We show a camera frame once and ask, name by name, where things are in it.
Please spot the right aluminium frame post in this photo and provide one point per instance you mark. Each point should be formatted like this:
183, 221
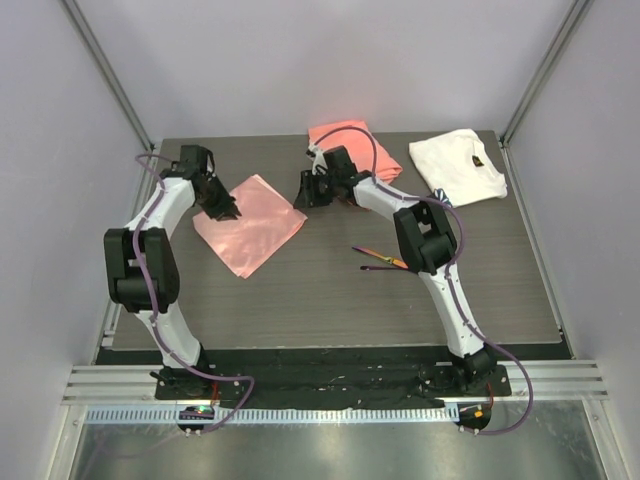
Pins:
568, 27

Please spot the pink satin napkin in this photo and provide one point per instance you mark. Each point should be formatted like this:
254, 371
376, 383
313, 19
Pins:
266, 223

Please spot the folded white shirt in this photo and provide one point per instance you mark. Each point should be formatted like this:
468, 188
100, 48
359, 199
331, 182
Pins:
456, 164

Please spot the left aluminium frame post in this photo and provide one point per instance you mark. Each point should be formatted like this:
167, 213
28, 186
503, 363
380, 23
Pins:
79, 22

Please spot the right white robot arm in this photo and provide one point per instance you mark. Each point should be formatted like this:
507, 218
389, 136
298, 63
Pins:
427, 246

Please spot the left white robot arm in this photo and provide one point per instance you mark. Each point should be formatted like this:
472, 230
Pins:
142, 272

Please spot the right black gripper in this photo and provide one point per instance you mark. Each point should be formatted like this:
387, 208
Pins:
306, 198

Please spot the white slotted cable duct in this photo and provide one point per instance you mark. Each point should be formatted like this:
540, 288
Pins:
190, 415

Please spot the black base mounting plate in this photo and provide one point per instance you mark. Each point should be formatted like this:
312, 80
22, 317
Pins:
320, 378

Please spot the aluminium frame post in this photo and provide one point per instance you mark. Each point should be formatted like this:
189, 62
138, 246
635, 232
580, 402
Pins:
79, 22
568, 27

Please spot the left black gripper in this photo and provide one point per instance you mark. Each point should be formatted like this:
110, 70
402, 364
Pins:
226, 210

